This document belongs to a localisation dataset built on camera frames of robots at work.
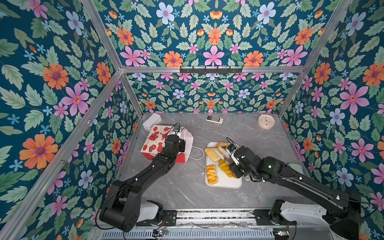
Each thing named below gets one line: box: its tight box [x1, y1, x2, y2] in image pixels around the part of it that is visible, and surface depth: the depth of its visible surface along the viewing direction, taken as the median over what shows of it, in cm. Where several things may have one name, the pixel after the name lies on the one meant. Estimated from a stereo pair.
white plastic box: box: [142, 113, 162, 132], surface depth 114 cm
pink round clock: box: [257, 114, 276, 130], surface depth 113 cm
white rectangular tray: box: [205, 142, 243, 189], surface depth 87 cm
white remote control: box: [205, 115, 224, 125], surface depth 117 cm
